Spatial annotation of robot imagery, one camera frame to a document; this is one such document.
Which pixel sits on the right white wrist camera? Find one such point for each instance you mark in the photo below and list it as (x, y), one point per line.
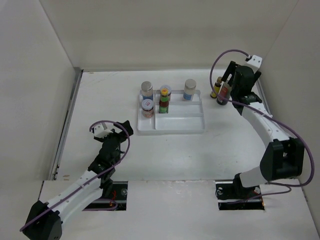
(254, 62)

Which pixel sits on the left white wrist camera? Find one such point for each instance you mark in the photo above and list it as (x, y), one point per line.
(100, 130)

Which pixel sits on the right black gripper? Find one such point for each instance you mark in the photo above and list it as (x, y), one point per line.
(230, 70)

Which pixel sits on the white peppercorn jar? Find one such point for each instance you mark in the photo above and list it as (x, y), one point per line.
(189, 89)
(147, 90)

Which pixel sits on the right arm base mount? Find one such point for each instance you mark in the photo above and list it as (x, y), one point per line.
(230, 199)

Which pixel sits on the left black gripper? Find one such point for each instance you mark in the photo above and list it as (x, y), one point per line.
(114, 134)

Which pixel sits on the small brown cap bottle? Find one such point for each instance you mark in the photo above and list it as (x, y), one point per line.
(216, 88)

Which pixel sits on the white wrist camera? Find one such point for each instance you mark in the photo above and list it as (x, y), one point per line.
(100, 130)
(254, 62)

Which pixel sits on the tall dark soy bottle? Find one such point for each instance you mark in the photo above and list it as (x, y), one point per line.
(224, 92)

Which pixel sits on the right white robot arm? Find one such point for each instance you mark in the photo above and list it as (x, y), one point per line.
(283, 156)

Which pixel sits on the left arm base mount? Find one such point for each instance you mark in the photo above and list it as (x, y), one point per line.
(112, 199)

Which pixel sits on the white divided organizer tray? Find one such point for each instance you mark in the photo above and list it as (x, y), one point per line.
(183, 117)

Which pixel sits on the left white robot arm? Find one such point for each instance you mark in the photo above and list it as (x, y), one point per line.
(46, 220)

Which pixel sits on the yellow cap chili bottle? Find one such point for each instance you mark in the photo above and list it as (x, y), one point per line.
(163, 102)

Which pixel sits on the orange label sauce jar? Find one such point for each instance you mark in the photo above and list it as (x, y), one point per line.
(147, 106)
(169, 90)

